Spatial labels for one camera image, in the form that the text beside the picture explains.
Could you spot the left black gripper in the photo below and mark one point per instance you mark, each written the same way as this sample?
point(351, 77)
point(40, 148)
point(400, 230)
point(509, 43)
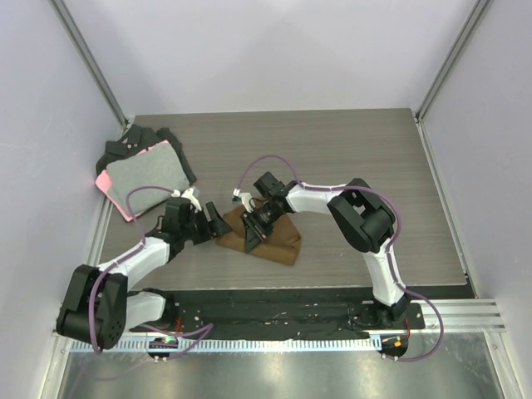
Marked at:
point(219, 226)

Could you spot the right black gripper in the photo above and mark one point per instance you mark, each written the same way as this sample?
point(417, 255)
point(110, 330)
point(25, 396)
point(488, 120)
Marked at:
point(253, 238)

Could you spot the brown cloth napkin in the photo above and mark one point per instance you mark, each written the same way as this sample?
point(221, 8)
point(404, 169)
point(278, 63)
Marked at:
point(282, 246)

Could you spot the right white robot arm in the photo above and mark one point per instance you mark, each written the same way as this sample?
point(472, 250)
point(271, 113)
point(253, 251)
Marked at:
point(364, 219)

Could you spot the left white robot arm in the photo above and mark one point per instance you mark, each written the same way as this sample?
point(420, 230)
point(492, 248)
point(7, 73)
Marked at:
point(98, 306)

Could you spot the grey cloth napkin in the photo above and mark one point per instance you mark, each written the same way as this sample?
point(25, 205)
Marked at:
point(173, 174)

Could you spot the pink cloth napkin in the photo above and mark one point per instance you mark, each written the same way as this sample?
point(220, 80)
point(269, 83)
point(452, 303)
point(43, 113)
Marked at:
point(132, 185)

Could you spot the black cloth pile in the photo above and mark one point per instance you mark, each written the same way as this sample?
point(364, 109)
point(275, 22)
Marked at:
point(139, 138)

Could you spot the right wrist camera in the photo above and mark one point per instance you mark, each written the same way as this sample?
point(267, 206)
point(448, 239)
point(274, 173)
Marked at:
point(243, 198)

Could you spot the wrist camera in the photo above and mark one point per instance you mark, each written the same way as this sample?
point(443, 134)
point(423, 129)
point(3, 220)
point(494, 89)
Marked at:
point(189, 194)
point(243, 198)

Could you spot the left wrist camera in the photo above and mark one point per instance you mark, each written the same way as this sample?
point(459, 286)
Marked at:
point(189, 194)

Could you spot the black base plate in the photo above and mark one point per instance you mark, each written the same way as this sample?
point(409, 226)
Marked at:
point(284, 314)

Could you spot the white slotted cable duct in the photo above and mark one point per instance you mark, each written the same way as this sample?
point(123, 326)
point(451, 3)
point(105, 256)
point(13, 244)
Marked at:
point(147, 343)

